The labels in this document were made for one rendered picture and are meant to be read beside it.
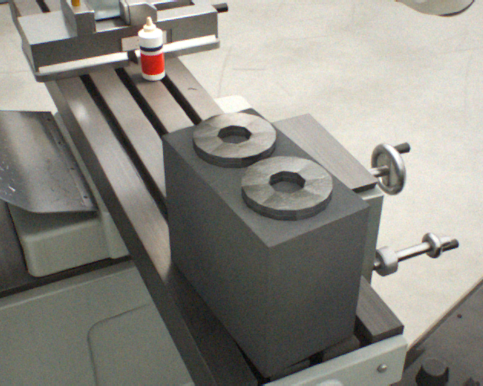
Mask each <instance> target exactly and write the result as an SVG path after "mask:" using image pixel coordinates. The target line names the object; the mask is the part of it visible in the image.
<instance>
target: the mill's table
mask: <svg viewBox="0 0 483 386"><path fill-rule="evenodd" d="M8 1H9V6H10V10H11V17H12V20H13V23H14V25H15V27H16V29H17V31H18V32H19V34H20V35H21V32H20V28H19V24H18V19H17V17H22V16H27V15H36V14H41V13H46V12H51V11H60V10H61V0H8ZM164 61H165V77H164V78H161V79H159V80H147V79H145V78H144V77H143V72H142V71H141V64H138V63H137V62H136V61H129V64H130V65H129V66H127V67H119V68H115V69H110V70H107V71H102V72H98V73H94V74H87V75H82V76H78V77H70V78H66V79H61V80H54V81H50V82H45V83H44V85H45V87H46V89H48V92H49V94H50V96H51V99H52V100H53V102H54V105H55V106H56V108H57V111H58V112H59V115H60V117H61V119H62V120H63V121H64V124H65V126H66V127H67V130H68V132H69V133H70V136H71V138H72V140H73V142H74V144H75V146H76V148H77V150H78V152H79V154H80V156H81V158H82V159H83V161H84V164H85V165H86V167H87V170H88V171H89V173H90V176H91V178H92V180H93V182H94V184H95V186H96V188H97V190H98V191H99V192H100V195H101V197H102V199H103V202H104V204H105V205H106V207H107V210H108V211H109V213H110V216H111V217H112V219H113V222H114V224H115V226H116V228H117V230H118V232H120V235H121V237H122V238H123V241H124V243H125V245H126V248H127V249H128V251H129V253H130V256H131V257H132V259H133V262H134V263H135V265H136V268H137V270H138V272H139V274H140V275H141V277H142V278H143V281H144V283H145V284H146V287H147V290H148V292H149V294H150V296H151V298H152V300H153V302H154V304H155V306H156V308H157V311H158V313H159V315H160V317H161V319H162V320H163V321H164V323H165V325H166V328H167V329H168V332H169V334H170V336H171V338H172V340H173V342H174V344H175V346H176V348H177V351H178V353H179V355H180V357H181V359H182V361H183V363H184V365H185V366H186V367H187V369H188V372H189V374H190V376H191V378H192V380H193V382H194V384H195V386H388V385H391V384H394V383H396V382H398V381H400V378H401V374H402V371H403V368H404V364H405V359H406V352H407V348H408V344H409V342H408V340H407V339H405V338H404V337H403V329H404V325H403V323H402V322H401V321H400V319H399V318H398V317H397V316H396V314H395V313H394V312H393V311H392V310H391V309H390V308H389V307H388V306H387V304H386V303H385V302H384V301H383V299H382V298H381V297H380V296H379V294H378V293H377V292H376V291H375V289H374V288H372V287H371V286H370V284H369V283H368V282H367V281H366V279H365V278H364V277H363V276H362V275H361V280H360V291H359V297H358V303H357V309H356V320H355V326H354V332H353V334H352V335H351V336H349V337H347V338H345V339H343V340H341V341H339V342H337V343H335V344H333V345H331V346H328V347H326V348H324V350H322V351H320V352H318V353H316V354H314V355H312V356H310V357H307V358H305V359H303V360H301V361H299V362H297V363H295V364H293V365H291V366H289V367H286V368H284V369H282V371H279V372H278V373H276V374H274V375H272V376H270V377H268V378H264V377H263V376H262V375H261V373H260V372H259V371H258V369H257V368H256V366H255V365H254V364H253V362H252V361H251V360H250V358H249V357H248V356H247V355H246V354H245V353H244V351H243V350H242V348H241V347H240V346H239V345H238V343H237V342H236V341H235V340H234V339H233V337H232V336H231V335H230V333H229V332H228V330H227V329H226V328H225V327H224V326H223V324H221V322H220V321H219V319H218V318H217V317H216V316H215V314H214V313H213V311H212V310H211V309H210V307H209V306H208V305H207V303H206V302H205V300H203V299H202V298H201V296H200V295H199V294H198V293H197V292H196V289H195V288H194V287H193V286H192V284H191V283H190V282H189V281H188V280H187V278H186V277H185V276H184V274H183V273H181V271H180V270H179V269H178V267H177V266H176V264H175V263H174V262H173V260H172V259H171V253H170V242H169V223H168V212H167V202H166V182H165V171H164V161H163V141H162V137H163V136H164V135H165V134H168V133H171V132H175V131H176V130H178V129H183V128H186V127H189V126H193V125H195V124H198V123H200V122H201V121H203V120H205V119H208V118H210V117H212V116H216V115H220V114H225V113H224V112H223V111H222V110H221V107H220V106H219V105H218V104H217V103H216V102H215V101H214V100H213V98H212V97H211V96H210V95H209V93H208V92H207V91H206V90H205V88H203V87H202V85H201V84H200V82H198V81H197V79H196V78H195V77H194V76H193V75H192V73H191V72H190V71H189V70H188V68H187V67H186V66H185V64H183V63H182V61H181V60H180V59H179V58H178V57H172V58H168V59H164Z"/></svg>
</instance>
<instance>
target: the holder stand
mask: <svg viewBox="0 0 483 386"><path fill-rule="evenodd" d="M162 141H163V161H164V171H165V182H166V202H167V212H168V223H169V242H170V253H171V259H172V261H173V262H174V263H175V264H176V266H177V267H178V269H179V270H180V271H181V273H183V274H184V276H185V277H186V278H187V280H188V281H189V282H190V283H191V284H192V286H193V287H194V288H195V291H196V292H197V293H198V294H199V295H200V296H201V298H202V299H203V300H205V302H206V303H207V305H208V306H209V307H210V309H211V310H212V311H213V313H214V314H215V316H216V317H217V318H218V320H219V321H220V322H221V324H223V326H224V327H225V328H226V329H227V330H228V332H229V333H230V335H231V336H232V337H233V339H234V340H235V341H236V342H237V343H238V345H239V346H240V347H241V349H242V350H243V351H244V353H245V354H246V355H247V356H248V357H249V358H250V360H251V361H252V362H253V364H254V365H255V366H256V368H257V369H258V371H259V372H260V373H261V375H262V376H263V377H264V378H268V377H270V376H272V375H274V374H276V373H278V372H279V371H282V369H284V368H286V367H289V366H291V365H293V364H295V363H297V362H299V361H301V360H303V359H305V358H307V357H310V356H312V355H314V354H316V353H318V352H320V351H322V350H324V348H326V347H328V346H331V345H333V344H335V343H337V342H339V341H341V340H343V339H345V338H347V337H349V336H351V335H352V334H353V332H354V326H355V320H356V314H357V303H358V297H359V291H360V280H361V274H362V269H363V257H364V251H365V246H366V234H367V228H368V223H369V216H370V206H369V204H368V203H366V202H365V201H364V200H363V199H362V198H361V197H360V196H359V195H358V194H357V193H355V192H354V191H352V190H351V189H350V188H348V187H347V186H346V185H345V184H344V183H343V182H342V181H341V180H339V179H338V178H337V177H336V176H335V175H333V174H332V173H331V172H329V171H328V170H327V169H326V168H324V167H323V166H322V165H321V164H320V163H319V162H318V161H317V160H315V159H313V158H312V157H311V156H309V155H308V154H307V152H305V151H304V150H303V149H302V148H301V147H300V146H299V145H297V144H296V143H295V142H294V141H291V140H290V139H289V138H288V137H286V135H285V134H283V133H282V132H281V131H280V129H278V128H277V127H276V126H275V125H273V124H272V123H271V122H269V121H267V120H266V119H265V118H264V117H263V116H262V115H261V114H260V113H258V112H257V111H256V110H254V109H253V107H249V109H246V110H241V111H238V112H236V113H225V114H220V115H216V116H212V117H210V118H208V119H205V120H203V121H201V122H200V123H198V124H195V125H193V126H189V127H186V128H183V129H178V130H176V131H175V132H171V133H168V134H165V135H164V136H163V137H162Z"/></svg>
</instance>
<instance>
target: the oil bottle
mask: <svg viewBox="0 0 483 386"><path fill-rule="evenodd" d="M138 35H139V46H140V63H141V71H142V72H143V77H144V78H145V79H147V80H159V79H161V78H164V77H165V61H164V50H163V40H162V32H161V30H159V29H156V26H155V25H154V24H153V23H152V20H151V18H147V23H146V25H144V26H143V30H141V31H140V32H139V33H138Z"/></svg>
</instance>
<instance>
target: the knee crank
mask: <svg viewBox="0 0 483 386"><path fill-rule="evenodd" d="M458 246H459V243H458V241H457V239H455V238H453V239H450V237H449V236H448V235H443V236H441V237H438V236H437V235H436V234H434V233H432V232H427V233H425V234H424V235H423V236H422V243H421V244H417V245H415V246H412V247H407V248H405V249H402V250H398V251H396V252H394V250H392V249H391V248H390V247H387V246H385V247H380V248H377V249H376V257H375V263H374V268H373V271H376V272H377V273H378V274H379V275H380V276H388V275H390V274H394V273H396V272H397V270H398V267H399V262H401V261H404V260H407V259H409V258H413V257H417V256H419V255H422V254H426V255H427V256H428V257H431V258H438V257H439V256H440V255H441V254H442V252H445V251H449V250H453V249H456V248H458Z"/></svg>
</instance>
